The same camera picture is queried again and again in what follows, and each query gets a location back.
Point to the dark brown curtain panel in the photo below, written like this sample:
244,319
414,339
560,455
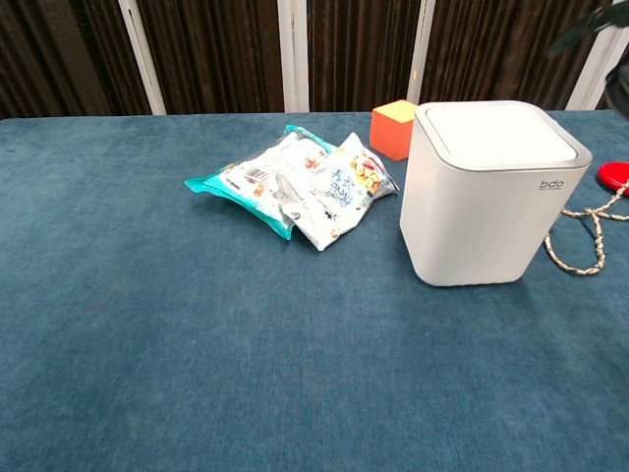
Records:
64,54
501,49
359,49
211,54

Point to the black and silver right hand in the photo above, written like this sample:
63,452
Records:
580,27

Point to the orange and yellow cube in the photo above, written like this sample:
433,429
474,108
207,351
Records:
390,133

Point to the blue felt table mat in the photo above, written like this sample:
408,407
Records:
196,344

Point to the teal-edged snack bag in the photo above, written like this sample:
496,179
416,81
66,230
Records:
236,184

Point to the white plastic box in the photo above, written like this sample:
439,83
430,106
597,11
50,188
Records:
481,231

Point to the red round disc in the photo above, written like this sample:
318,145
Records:
613,177

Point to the white snack bag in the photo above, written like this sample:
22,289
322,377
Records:
339,196

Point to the white metal frame post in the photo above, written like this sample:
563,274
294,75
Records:
597,69
293,54
421,54
142,56

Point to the white plastic container lid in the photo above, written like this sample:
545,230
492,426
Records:
496,133

